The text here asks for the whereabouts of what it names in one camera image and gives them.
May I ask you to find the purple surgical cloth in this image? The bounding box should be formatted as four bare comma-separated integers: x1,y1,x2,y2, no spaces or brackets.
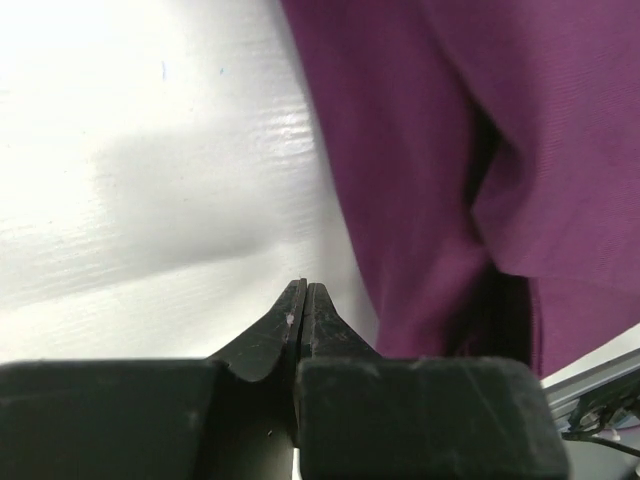
283,1,639,376

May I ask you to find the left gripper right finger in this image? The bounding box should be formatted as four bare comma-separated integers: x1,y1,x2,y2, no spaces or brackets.
295,283,570,479

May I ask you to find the aluminium front rail frame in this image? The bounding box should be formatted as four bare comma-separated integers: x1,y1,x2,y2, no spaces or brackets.
544,349,639,437

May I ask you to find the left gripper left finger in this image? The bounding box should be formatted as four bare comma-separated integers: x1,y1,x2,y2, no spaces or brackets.
1,280,306,479

